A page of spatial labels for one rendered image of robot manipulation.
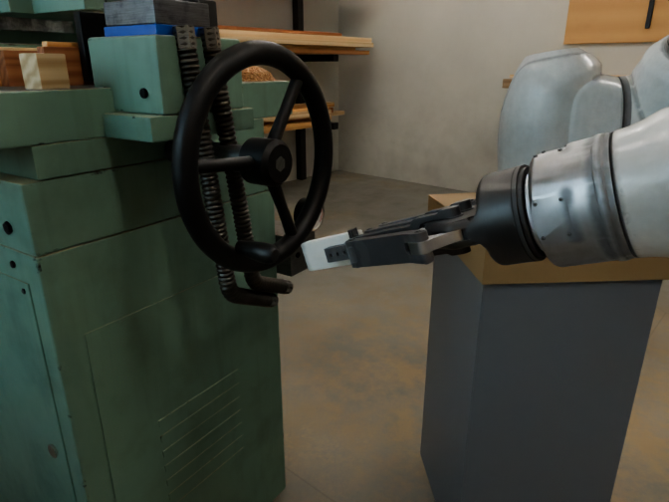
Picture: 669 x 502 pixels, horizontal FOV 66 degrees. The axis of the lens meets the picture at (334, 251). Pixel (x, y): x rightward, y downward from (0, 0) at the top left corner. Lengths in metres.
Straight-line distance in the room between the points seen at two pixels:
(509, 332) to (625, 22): 2.99
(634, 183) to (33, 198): 0.60
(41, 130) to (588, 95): 0.77
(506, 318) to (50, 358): 0.68
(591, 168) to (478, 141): 3.70
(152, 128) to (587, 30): 3.34
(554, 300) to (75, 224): 0.72
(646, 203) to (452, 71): 3.81
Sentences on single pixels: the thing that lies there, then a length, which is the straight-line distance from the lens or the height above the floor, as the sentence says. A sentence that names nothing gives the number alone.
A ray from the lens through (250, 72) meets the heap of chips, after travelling 0.96.
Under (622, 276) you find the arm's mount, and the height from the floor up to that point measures 0.61.
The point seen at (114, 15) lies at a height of 0.98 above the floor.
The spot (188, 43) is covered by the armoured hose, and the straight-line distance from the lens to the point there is 0.68.
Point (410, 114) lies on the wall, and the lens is 4.34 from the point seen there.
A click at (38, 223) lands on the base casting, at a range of 0.70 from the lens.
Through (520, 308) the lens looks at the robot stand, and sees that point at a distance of 0.90.
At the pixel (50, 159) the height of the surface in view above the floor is 0.82.
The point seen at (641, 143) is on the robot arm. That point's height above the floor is 0.88.
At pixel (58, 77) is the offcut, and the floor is 0.91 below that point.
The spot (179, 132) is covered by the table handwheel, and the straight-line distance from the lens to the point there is 0.57.
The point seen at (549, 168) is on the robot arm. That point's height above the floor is 0.86.
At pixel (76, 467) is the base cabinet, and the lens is 0.87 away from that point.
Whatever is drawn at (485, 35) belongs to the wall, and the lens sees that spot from 4.04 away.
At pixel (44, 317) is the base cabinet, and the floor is 0.63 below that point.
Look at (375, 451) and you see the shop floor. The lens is 1.41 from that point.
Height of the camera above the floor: 0.93
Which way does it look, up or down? 20 degrees down
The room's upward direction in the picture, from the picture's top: straight up
